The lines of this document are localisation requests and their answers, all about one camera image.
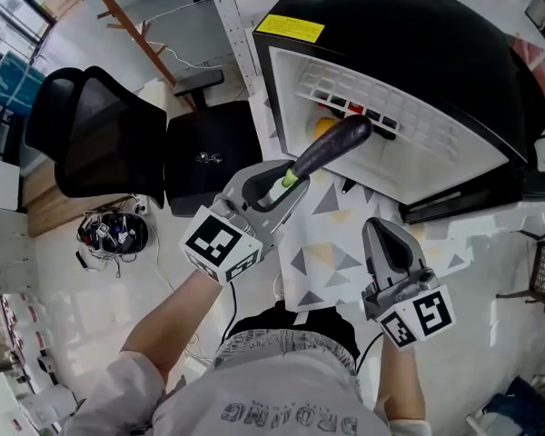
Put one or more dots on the person's white printed shirt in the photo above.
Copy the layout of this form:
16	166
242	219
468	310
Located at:
263	398

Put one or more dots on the person's black shorts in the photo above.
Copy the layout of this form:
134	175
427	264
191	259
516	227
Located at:
309	325

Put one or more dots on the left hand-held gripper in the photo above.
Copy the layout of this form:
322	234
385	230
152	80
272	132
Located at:
222	243

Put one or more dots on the purple eggplant with green stem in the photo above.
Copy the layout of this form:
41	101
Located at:
336	141

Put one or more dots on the person's right forearm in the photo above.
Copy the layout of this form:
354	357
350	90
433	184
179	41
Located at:
399	379

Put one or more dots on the red food item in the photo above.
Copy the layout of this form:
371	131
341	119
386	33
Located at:
355	107

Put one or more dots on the wooden platform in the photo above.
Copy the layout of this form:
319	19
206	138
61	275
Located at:
50	211

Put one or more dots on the black mini fridge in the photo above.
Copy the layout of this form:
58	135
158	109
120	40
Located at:
413	30

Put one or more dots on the blue storage bin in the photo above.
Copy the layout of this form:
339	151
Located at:
16	80

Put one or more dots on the cardboard box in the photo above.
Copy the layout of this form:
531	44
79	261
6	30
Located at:
62	2

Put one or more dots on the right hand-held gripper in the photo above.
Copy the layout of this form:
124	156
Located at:
413	307

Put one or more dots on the brown wooden coat rack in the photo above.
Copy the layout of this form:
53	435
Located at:
131	25

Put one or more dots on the white metal shelf rack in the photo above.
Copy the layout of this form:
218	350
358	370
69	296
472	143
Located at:
229	21

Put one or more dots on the triangle patterned tablecloth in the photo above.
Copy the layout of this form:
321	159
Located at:
318	243

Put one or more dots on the person's white shoe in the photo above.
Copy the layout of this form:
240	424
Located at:
279	289

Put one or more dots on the black mesh office chair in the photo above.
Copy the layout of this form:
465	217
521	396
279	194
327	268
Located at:
100	143

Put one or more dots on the white box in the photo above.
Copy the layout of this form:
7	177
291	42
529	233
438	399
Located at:
0	184

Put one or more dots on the blue fabric item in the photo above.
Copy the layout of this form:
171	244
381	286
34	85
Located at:
518	407

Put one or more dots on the person's left forearm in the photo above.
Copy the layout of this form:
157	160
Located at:
172	320

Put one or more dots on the white perforated panel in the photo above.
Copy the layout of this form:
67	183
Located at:
4	252

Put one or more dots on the orange fruit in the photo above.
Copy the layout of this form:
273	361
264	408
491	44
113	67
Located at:
324	127

